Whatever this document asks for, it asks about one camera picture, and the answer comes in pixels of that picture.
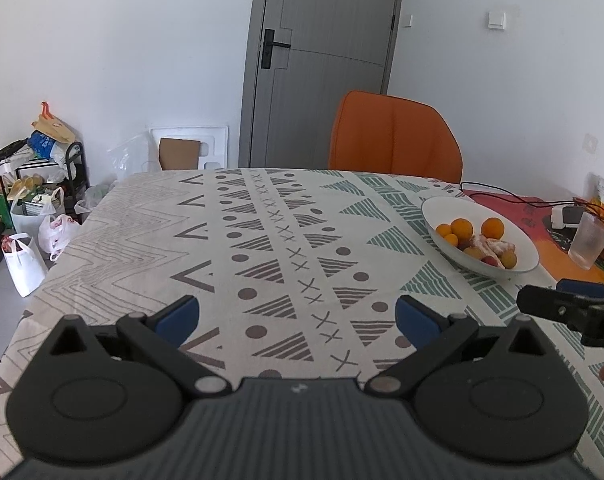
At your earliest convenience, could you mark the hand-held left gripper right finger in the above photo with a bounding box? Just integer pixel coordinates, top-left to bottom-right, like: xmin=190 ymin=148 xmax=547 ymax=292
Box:
xmin=364 ymin=295 xmax=558 ymax=396

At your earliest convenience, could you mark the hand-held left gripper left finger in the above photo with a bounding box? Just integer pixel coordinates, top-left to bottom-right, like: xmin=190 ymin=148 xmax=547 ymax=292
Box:
xmin=44 ymin=295 xmax=233 ymax=398

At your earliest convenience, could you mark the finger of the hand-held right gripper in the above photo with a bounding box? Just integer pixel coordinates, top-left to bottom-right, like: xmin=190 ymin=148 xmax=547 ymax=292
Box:
xmin=556 ymin=279 xmax=604 ymax=300
xmin=516 ymin=285 xmax=589 ymax=333

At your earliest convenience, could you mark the white plate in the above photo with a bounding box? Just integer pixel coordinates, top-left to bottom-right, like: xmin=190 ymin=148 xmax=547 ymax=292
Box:
xmin=421 ymin=196 xmax=540 ymax=275

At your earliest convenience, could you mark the large orange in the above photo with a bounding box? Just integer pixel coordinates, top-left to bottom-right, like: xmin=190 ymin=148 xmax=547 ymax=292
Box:
xmin=450 ymin=217 xmax=475 ymax=241

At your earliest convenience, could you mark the clear plastic cup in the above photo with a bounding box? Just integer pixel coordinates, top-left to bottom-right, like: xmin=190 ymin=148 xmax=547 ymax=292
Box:
xmin=568 ymin=211 xmax=604 ymax=270

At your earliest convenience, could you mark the white power adapter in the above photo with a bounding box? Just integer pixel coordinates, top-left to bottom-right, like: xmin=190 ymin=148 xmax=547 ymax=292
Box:
xmin=550 ymin=205 xmax=586 ymax=230

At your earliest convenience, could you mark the red table mat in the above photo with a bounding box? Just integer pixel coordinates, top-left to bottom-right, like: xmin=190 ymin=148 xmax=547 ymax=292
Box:
xmin=462 ymin=190 xmax=604 ymax=287

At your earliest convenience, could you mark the peeled pink pomelo piece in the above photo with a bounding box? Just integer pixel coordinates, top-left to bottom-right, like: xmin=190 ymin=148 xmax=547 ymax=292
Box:
xmin=467 ymin=234 xmax=494 ymax=256

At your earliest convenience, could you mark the medium orange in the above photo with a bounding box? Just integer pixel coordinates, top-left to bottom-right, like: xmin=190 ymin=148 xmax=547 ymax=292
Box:
xmin=481 ymin=216 xmax=506 ymax=240

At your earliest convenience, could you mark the plain white tote bag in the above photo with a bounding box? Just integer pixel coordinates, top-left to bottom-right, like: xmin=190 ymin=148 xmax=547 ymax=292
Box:
xmin=2 ymin=233 xmax=48 ymax=297

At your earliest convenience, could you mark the brown cardboard piece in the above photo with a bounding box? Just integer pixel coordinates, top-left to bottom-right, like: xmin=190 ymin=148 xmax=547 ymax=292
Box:
xmin=159 ymin=137 xmax=203 ymax=171

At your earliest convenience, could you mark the clear plastic bag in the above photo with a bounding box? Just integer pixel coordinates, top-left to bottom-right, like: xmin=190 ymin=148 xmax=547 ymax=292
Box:
xmin=106 ymin=132 xmax=155 ymax=184

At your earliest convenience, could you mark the white plastic bag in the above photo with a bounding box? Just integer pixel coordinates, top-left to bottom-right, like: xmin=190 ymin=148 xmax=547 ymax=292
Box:
xmin=10 ymin=187 xmax=65 ymax=234

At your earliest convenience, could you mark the black storage rack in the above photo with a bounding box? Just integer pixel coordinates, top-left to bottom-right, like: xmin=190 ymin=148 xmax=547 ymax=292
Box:
xmin=0 ymin=140 xmax=87 ymax=221

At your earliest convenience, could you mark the orange chair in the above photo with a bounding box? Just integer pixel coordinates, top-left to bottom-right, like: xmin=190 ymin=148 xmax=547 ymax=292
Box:
xmin=328 ymin=91 xmax=464 ymax=184

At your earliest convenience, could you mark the white foam board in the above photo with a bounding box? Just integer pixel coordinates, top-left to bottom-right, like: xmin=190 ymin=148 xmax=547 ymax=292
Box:
xmin=149 ymin=122 xmax=229 ymax=172

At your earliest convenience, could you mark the blue plastic bag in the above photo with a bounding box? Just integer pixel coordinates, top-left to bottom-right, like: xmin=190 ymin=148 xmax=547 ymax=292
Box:
xmin=28 ymin=130 xmax=58 ymax=159

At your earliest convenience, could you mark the brown paper bag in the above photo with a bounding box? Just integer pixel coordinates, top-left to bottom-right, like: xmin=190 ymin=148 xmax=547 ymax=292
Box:
xmin=30 ymin=101 xmax=76 ymax=144

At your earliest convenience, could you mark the grey door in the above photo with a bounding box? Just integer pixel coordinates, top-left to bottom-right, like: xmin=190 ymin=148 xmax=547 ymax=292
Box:
xmin=239 ymin=0 xmax=407 ymax=169

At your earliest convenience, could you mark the black cable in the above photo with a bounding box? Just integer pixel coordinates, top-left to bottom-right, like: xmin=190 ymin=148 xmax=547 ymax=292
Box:
xmin=459 ymin=181 xmax=559 ymax=209

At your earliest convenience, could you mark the black door handle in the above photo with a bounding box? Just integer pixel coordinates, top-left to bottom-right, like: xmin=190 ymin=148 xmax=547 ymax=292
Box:
xmin=260 ymin=29 xmax=292 ymax=70

